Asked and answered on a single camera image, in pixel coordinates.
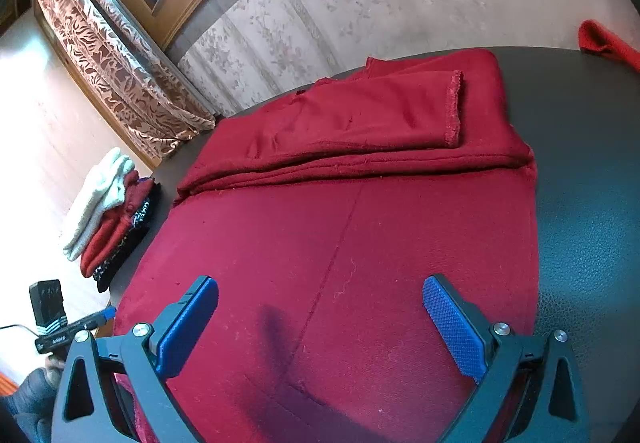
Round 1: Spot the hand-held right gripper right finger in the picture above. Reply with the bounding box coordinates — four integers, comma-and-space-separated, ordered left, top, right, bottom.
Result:
422, 274, 592, 443

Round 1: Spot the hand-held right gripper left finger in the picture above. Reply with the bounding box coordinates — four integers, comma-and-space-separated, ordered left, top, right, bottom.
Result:
50, 275, 220, 443

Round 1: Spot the dark red garment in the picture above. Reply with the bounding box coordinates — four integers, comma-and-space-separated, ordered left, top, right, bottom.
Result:
112, 48, 542, 443
122, 170, 152, 214

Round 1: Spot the black patterned folded garment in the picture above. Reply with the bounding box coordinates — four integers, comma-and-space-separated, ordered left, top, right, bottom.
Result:
92, 179, 164, 294

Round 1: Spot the stack of folded cloths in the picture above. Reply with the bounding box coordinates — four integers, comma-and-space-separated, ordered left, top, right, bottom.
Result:
62, 147, 139, 262

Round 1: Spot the dark red folded garment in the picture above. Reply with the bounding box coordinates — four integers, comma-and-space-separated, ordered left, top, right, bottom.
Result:
122, 170, 152, 214

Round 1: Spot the brown patterned curtain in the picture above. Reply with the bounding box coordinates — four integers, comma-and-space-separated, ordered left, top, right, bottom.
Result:
30, 0, 217, 162

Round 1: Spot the bright red garment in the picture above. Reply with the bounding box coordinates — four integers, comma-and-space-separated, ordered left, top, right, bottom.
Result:
577, 19, 640, 74

